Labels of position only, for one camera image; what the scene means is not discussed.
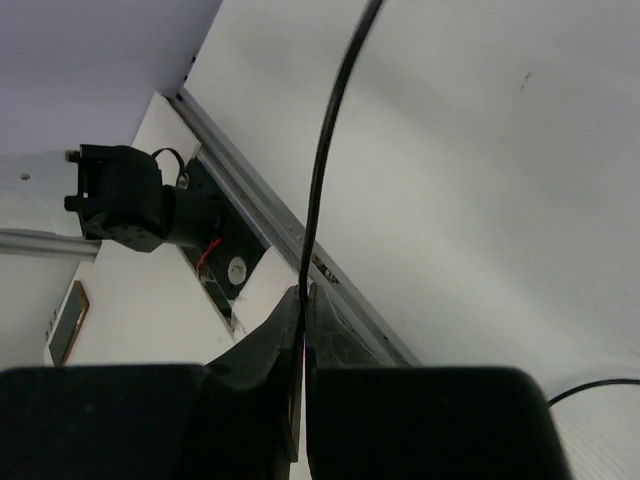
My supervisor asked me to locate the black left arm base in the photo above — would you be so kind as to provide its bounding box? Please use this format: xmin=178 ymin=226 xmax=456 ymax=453
xmin=152 ymin=147 xmax=265 ymax=302

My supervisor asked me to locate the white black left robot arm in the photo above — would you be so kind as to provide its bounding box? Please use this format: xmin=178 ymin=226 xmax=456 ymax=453
xmin=1 ymin=145 xmax=168 ymax=260

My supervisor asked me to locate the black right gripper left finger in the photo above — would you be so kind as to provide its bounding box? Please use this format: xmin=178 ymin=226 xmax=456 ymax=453
xmin=1 ymin=288 xmax=302 ymax=479

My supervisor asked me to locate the thin black headphone cable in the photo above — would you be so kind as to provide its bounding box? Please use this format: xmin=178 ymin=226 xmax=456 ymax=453
xmin=298 ymin=0 xmax=640 ymax=407

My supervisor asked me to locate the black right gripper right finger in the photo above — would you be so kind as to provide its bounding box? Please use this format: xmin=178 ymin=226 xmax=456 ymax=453
xmin=305 ymin=285 xmax=572 ymax=479

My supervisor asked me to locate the phone with brown case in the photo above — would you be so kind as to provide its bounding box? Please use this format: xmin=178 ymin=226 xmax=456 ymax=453
xmin=44 ymin=280 xmax=90 ymax=366

